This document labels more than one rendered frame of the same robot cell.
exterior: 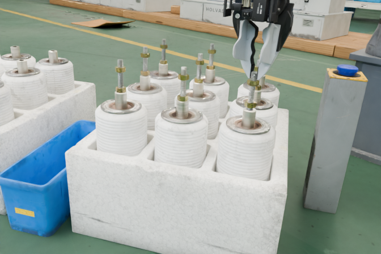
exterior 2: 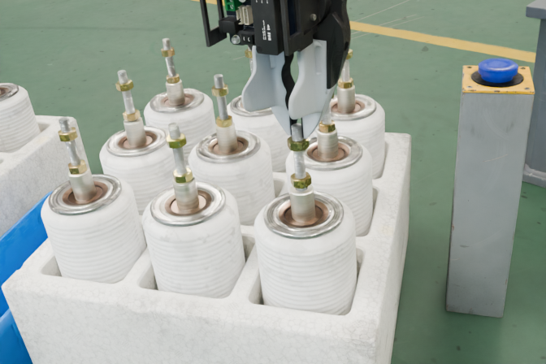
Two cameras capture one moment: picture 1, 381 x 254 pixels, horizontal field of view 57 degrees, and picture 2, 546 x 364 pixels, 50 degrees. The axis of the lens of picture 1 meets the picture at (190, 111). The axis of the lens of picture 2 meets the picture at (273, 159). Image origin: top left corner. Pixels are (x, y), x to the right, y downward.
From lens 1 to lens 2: 0.17 m
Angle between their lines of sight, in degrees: 9
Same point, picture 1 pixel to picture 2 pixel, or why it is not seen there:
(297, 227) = (431, 353)
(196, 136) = (213, 244)
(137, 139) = (120, 250)
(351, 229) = (529, 348)
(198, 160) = (227, 279)
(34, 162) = not seen: outside the picture
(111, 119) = (66, 227)
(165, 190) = (173, 340)
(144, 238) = not seen: outside the picture
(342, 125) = (496, 172)
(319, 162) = (463, 237)
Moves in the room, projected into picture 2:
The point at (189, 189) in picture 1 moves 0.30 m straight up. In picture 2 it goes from (211, 338) to (151, 31)
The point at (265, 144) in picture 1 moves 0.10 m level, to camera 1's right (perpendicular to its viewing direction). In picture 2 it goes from (331, 253) to (446, 248)
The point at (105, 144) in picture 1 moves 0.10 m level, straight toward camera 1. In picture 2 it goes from (66, 264) to (58, 333)
